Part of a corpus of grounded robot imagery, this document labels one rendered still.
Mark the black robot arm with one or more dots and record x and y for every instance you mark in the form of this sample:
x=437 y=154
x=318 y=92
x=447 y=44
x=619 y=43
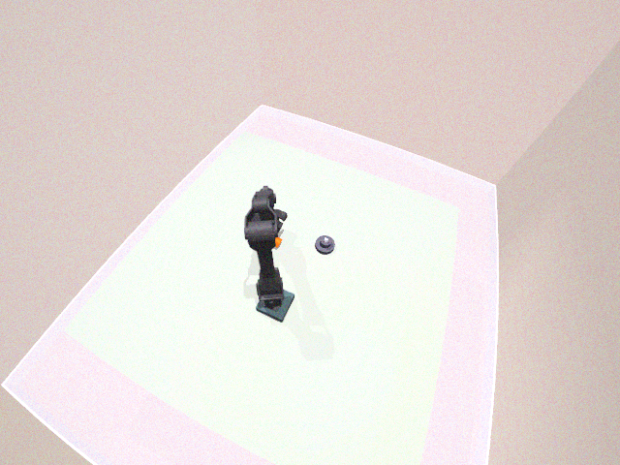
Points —
x=261 y=238

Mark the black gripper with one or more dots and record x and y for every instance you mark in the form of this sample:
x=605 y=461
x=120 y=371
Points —
x=280 y=215

